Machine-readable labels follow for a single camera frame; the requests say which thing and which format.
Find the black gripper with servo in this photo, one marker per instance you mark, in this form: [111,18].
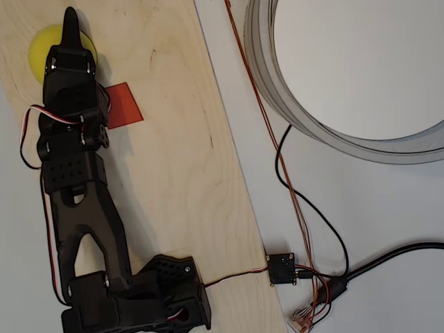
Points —
[68,62]

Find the yellow foam ball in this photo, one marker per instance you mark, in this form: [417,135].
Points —
[38,52]

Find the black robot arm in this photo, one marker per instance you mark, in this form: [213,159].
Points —
[86,215]

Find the red paper square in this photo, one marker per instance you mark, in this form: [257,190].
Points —
[126,107]

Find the light plywood board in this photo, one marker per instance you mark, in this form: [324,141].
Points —
[173,156]

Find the large grey round rim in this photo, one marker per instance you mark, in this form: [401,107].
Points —
[263,69]

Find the small black controller board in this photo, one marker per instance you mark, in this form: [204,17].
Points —
[281,268]

